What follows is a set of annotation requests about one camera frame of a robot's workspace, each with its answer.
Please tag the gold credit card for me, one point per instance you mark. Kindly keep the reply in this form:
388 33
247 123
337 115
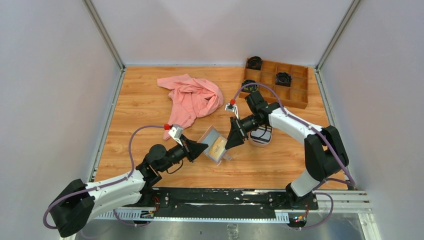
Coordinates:
218 148

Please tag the black striped card in tray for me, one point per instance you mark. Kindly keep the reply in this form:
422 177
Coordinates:
261 135

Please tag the pink oval card tray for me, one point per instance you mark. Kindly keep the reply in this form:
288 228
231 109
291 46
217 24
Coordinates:
261 136

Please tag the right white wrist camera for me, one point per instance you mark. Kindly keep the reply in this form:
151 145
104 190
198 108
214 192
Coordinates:
232 107

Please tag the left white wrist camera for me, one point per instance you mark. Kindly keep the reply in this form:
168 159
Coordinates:
175 132

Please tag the wooden compartment tray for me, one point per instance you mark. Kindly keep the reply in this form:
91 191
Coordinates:
295 96

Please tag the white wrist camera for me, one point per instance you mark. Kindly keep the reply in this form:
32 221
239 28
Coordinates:
175 132
232 107

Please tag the black coil bottom left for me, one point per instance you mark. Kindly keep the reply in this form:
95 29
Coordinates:
249 86

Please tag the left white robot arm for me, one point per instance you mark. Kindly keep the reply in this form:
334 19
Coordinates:
80 202

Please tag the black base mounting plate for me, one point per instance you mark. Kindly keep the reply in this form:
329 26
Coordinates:
224 205

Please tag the pink cloth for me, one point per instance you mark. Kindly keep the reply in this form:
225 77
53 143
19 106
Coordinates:
191 98

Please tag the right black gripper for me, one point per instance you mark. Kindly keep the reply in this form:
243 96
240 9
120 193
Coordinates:
237 134

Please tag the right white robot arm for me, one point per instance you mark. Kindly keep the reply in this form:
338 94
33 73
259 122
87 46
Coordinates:
324 150

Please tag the black coil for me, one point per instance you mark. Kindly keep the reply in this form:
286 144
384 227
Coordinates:
283 79
249 86
254 63

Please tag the black coil top left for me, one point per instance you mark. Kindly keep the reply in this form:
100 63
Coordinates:
254 63

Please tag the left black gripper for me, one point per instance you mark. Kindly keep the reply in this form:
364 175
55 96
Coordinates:
191 149

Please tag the black coil middle right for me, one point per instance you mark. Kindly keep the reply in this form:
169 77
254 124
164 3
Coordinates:
283 79

